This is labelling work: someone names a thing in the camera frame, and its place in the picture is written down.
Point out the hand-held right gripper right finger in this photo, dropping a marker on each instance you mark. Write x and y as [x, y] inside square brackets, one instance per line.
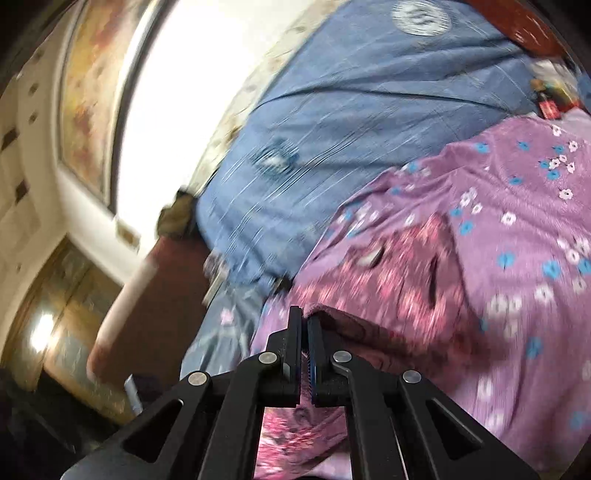
[315, 355]

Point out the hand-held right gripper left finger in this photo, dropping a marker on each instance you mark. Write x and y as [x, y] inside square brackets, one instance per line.
[295, 350]

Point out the maroon floral garment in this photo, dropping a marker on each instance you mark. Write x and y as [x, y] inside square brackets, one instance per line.
[392, 286]

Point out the person's left forearm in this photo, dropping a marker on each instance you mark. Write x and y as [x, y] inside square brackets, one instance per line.
[120, 323]

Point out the grey floral sheet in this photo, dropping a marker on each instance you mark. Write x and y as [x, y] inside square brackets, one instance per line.
[217, 332]

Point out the dark brown cushion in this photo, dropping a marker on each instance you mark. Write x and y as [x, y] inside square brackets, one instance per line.
[171, 300]

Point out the olive cloth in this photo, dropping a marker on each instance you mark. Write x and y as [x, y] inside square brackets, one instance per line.
[178, 214]

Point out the purple floral bed sheet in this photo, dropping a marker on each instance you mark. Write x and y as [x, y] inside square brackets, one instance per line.
[508, 258]

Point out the gold framed picture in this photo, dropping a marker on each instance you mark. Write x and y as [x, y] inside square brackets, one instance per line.
[64, 332]

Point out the blue striped quilt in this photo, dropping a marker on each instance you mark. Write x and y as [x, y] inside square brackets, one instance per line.
[369, 115]

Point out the beige floral mattress edge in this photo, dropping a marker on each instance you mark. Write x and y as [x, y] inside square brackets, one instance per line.
[258, 92]

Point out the small colourful clutter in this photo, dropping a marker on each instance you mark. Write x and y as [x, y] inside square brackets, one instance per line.
[554, 92]

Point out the dark red printed cloth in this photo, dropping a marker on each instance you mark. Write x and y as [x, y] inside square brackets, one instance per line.
[517, 23]

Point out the framed floral wall painting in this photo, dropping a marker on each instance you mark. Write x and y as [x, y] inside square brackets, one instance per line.
[92, 92]

